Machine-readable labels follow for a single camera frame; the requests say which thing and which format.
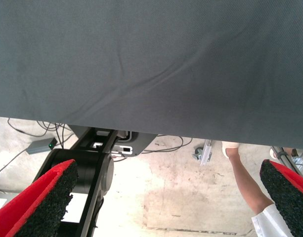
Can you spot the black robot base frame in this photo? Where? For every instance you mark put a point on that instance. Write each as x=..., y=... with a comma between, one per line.
x=94, y=172

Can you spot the grey metal stand leg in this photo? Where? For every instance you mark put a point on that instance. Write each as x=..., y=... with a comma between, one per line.
x=287, y=160

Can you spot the grey caster wheel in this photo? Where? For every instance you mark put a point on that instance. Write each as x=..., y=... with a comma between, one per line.
x=198, y=154

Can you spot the grey power adapter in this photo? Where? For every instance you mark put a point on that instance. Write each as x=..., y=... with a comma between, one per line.
x=40, y=146

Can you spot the aluminium profile bar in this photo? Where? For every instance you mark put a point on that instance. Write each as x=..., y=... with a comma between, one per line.
x=206, y=153

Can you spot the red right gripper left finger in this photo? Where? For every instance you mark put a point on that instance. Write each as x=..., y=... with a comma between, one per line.
x=30, y=209

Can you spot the person bare lower leg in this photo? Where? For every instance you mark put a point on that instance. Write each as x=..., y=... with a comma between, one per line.
x=245, y=180

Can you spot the dark grey table cloth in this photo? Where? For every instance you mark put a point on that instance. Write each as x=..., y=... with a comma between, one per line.
x=151, y=61

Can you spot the white garment hem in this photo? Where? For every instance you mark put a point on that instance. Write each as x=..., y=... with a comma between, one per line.
x=270, y=222

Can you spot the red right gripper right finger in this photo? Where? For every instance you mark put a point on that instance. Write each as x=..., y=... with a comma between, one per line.
x=292, y=197

